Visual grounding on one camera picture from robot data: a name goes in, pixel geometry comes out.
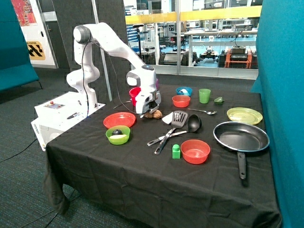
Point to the white banana slice toy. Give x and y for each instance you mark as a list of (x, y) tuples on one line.
[(116, 138)]

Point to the white sponge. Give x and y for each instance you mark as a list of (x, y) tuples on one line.
[(168, 118)]

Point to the large red bowl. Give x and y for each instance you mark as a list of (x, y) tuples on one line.
[(133, 93)]

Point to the small orange bowl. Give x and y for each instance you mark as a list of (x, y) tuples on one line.
[(181, 101)]

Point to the orange bowl front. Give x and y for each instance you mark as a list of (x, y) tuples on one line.
[(195, 151)]

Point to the teal sofa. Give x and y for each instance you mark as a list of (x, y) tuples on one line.
[(15, 66)]

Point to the black slotted spatula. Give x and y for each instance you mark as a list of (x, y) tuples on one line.
[(178, 120)]

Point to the yellow plastic plate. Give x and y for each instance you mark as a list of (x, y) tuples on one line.
[(244, 115)]

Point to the dark plum toy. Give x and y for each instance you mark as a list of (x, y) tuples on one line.
[(117, 132)]

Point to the blue plastic bowl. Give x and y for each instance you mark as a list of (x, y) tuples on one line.
[(184, 91)]

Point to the black tablecloth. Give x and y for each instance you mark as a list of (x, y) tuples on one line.
[(156, 189)]

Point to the teal partition wall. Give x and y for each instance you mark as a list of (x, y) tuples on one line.
[(280, 81)]

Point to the green plastic cup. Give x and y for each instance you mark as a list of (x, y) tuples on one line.
[(204, 95)]

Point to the black ladle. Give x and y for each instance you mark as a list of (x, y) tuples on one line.
[(193, 124)]

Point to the green toy pepper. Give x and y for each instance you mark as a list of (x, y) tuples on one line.
[(219, 101)]

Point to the black frying pan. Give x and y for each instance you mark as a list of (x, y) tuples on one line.
[(241, 138)]

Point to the silver metal spoon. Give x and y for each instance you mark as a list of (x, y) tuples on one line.
[(207, 112)]

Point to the green plastic bowl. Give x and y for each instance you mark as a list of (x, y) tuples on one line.
[(125, 129)]

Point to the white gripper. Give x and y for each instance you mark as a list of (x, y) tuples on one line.
[(147, 102)]

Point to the green toy block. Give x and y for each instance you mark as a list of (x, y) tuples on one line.
[(176, 152)]

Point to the brown teddy bear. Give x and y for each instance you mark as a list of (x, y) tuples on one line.
[(156, 115)]

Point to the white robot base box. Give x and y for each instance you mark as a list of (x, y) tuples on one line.
[(58, 115)]

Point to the silver fork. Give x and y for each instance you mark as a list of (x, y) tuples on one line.
[(122, 104)]

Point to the red plastic plate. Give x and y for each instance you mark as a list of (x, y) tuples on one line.
[(120, 118)]

